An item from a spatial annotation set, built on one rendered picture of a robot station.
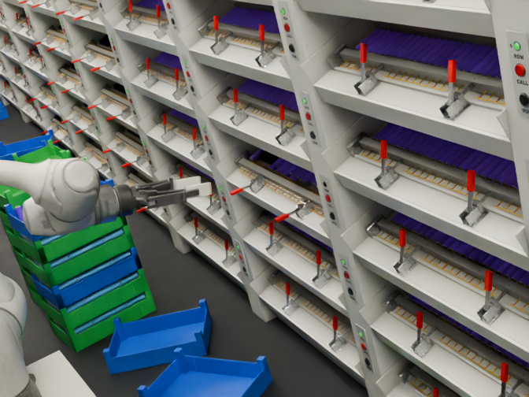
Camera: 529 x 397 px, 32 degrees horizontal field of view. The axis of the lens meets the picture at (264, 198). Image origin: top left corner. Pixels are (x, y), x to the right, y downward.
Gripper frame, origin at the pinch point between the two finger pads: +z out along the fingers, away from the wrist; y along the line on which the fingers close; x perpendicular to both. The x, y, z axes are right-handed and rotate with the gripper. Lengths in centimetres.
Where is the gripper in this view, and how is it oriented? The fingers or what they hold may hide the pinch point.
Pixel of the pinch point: (194, 187)
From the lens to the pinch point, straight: 225.4
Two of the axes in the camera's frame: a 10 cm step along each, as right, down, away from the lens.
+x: -0.6, -9.5, -3.0
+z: 9.0, -1.8, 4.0
